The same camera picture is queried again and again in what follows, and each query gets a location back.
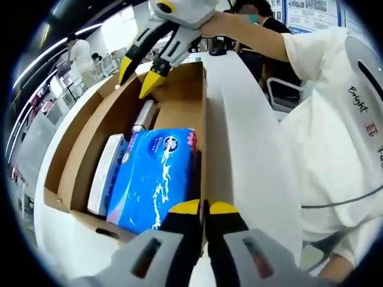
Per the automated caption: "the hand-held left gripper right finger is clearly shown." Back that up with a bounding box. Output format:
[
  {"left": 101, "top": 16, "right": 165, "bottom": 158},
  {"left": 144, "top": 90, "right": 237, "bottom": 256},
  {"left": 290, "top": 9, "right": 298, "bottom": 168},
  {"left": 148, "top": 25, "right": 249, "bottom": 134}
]
[{"left": 205, "top": 200, "right": 318, "bottom": 287}]

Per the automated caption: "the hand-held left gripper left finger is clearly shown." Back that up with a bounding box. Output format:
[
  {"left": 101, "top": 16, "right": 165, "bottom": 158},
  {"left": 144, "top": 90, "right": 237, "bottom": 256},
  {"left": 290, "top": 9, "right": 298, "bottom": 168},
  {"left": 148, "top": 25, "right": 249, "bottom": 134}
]
[{"left": 74, "top": 199, "right": 201, "bottom": 287}]

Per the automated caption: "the silver grey tube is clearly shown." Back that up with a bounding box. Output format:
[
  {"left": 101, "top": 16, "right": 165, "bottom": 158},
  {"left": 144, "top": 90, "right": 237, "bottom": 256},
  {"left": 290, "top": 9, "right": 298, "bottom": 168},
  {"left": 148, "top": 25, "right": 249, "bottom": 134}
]
[{"left": 130, "top": 100, "right": 159, "bottom": 135}]

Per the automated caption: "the blue soft tissue pack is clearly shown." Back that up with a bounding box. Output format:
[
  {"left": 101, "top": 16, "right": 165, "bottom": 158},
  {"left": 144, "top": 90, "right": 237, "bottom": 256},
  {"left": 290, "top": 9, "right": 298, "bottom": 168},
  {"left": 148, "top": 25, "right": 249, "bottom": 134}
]
[{"left": 106, "top": 128, "right": 200, "bottom": 234}]

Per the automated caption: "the brown cardboard shoe box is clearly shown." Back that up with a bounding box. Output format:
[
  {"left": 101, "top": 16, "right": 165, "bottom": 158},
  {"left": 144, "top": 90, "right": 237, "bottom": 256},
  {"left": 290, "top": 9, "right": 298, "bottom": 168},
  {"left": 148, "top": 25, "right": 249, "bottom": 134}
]
[{"left": 43, "top": 61, "right": 209, "bottom": 243}]

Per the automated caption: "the white framed chair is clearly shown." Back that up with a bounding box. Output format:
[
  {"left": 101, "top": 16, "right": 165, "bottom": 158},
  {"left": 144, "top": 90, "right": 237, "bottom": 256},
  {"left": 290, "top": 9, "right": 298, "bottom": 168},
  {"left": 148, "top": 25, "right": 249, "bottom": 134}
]
[{"left": 267, "top": 77, "right": 306, "bottom": 107}]

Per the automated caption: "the small white orange carton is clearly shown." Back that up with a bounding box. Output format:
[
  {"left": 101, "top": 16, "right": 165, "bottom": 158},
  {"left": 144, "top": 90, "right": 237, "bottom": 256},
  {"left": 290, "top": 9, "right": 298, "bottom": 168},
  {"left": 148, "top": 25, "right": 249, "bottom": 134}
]
[{"left": 87, "top": 134, "right": 130, "bottom": 216}]

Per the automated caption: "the operator in white shirt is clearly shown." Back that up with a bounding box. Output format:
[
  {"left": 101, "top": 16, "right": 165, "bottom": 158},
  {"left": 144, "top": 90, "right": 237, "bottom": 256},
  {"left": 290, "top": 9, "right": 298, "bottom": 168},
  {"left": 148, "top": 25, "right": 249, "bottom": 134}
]
[{"left": 279, "top": 28, "right": 383, "bottom": 264}]

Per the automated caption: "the white chest device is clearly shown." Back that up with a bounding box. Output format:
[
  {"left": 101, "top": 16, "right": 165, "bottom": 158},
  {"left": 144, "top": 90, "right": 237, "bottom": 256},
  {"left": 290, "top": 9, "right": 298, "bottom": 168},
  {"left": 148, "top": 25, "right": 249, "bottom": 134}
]
[{"left": 344, "top": 35, "right": 383, "bottom": 108}]

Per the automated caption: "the dark device cable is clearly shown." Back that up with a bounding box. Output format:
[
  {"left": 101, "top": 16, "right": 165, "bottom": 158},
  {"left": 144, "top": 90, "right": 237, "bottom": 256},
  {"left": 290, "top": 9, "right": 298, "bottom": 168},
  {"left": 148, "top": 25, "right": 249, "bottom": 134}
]
[{"left": 301, "top": 185, "right": 383, "bottom": 209}]

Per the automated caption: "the blue white wall poster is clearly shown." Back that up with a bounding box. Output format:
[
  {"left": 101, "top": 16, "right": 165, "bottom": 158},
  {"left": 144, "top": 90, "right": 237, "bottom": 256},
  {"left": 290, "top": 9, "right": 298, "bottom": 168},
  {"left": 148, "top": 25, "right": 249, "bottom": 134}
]
[{"left": 269, "top": 0, "right": 345, "bottom": 33}]

